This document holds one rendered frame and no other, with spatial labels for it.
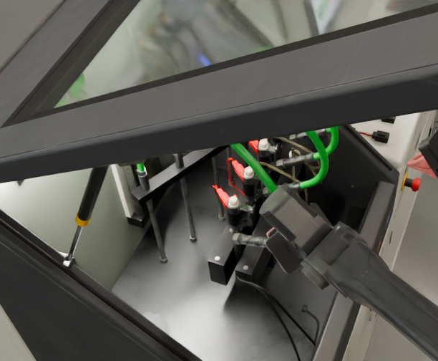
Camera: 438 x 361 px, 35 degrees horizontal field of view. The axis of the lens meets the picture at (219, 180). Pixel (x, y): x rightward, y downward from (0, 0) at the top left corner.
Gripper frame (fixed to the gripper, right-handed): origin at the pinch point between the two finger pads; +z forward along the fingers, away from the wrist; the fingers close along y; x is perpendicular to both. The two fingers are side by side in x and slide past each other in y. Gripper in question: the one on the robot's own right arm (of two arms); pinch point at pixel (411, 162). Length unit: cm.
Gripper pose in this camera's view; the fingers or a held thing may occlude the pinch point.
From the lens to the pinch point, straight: 127.6
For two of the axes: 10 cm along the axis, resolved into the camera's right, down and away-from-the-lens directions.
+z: -5.1, 1.3, 8.5
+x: -6.2, 6.3, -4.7
